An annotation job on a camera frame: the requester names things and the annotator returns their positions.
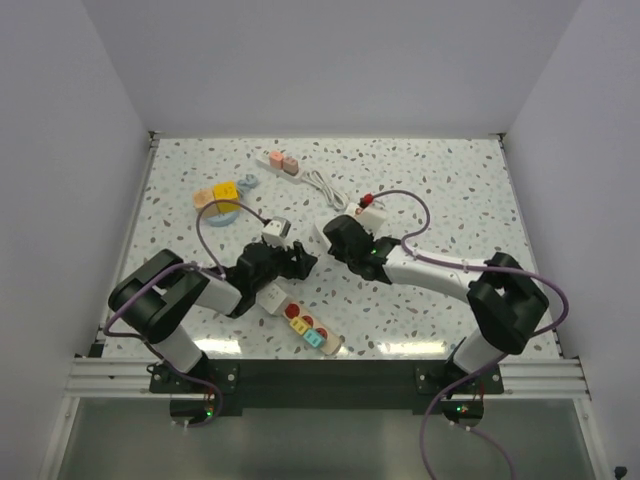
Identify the brown-pink plug adapter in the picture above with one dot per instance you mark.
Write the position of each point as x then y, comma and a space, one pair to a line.
290, 165

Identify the white triangular power strip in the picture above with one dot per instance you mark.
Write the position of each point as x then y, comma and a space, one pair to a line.
320, 235

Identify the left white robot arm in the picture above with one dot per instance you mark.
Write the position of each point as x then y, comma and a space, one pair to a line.
151, 303

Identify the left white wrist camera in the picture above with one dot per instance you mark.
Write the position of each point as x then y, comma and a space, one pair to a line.
275, 233

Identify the beige cube socket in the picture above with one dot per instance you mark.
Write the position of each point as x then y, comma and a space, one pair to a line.
202, 197

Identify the yellow plug adapter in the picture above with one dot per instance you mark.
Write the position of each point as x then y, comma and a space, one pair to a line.
299, 325

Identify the teal plug adapter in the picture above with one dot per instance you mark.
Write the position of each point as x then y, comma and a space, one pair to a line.
314, 338

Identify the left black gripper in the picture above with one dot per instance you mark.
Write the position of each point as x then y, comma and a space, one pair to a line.
298, 268

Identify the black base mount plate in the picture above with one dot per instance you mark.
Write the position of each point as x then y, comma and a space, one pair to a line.
228, 387

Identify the light blue round base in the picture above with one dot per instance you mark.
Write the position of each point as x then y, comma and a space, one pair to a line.
223, 220

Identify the wooden power strip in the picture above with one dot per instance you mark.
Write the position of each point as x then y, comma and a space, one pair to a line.
333, 342

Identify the yellow cube socket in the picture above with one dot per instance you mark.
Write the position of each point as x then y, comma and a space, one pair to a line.
226, 196

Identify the pink plug adapter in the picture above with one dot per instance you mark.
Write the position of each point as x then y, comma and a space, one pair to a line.
276, 159

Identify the right wrist camera red plug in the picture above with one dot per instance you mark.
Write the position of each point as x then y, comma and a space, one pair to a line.
368, 212

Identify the white cube socket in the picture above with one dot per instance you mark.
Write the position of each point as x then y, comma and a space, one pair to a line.
273, 299

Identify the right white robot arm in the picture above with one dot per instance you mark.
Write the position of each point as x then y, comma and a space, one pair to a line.
506, 303

